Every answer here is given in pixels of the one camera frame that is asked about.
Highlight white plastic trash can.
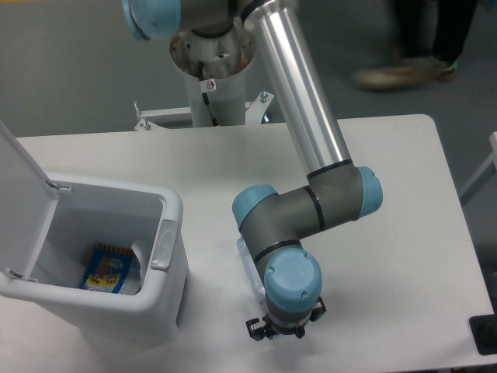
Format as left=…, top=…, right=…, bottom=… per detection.
left=1, top=173, right=189, bottom=344

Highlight white trash can lid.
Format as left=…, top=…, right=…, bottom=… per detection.
left=1, top=124, right=58, bottom=277

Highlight person's legs and shoes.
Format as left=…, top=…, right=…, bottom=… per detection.
left=353, top=1, right=478, bottom=92

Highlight black cable on pedestal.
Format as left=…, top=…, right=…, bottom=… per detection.
left=197, top=60, right=219, bottom=127

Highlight clear plastic bag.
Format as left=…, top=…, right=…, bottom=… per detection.
left=131, top=239, right=153, bottom=287

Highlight white bracket with bolt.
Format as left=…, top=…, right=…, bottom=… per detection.
left=245, top=90, right=275, bottom=126

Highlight blue snack wrapper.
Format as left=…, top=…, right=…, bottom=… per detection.
left=78, top=243, right=141, bottom=295

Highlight white frame leg right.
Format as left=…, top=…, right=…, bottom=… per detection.
left=459, top=131, right=496, bottom=206

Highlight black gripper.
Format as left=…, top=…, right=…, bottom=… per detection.
left=245, top=297, right=326, bottom=341

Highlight white metal frame bracket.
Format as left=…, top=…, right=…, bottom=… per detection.
left=134, top=101, right=193, bottom=131

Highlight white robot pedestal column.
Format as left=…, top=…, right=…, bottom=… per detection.
left=170, top=17, right=255, bottom=127

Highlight clear plastic water bottle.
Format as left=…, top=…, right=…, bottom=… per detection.
left=237, top=235, right=266, bottom=315

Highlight black clamp at table edge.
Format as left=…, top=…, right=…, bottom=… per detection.
left=469, top=314, right=496, bottom=355

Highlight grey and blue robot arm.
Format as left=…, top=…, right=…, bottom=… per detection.
left=122, top=1, right=383, bottom=340

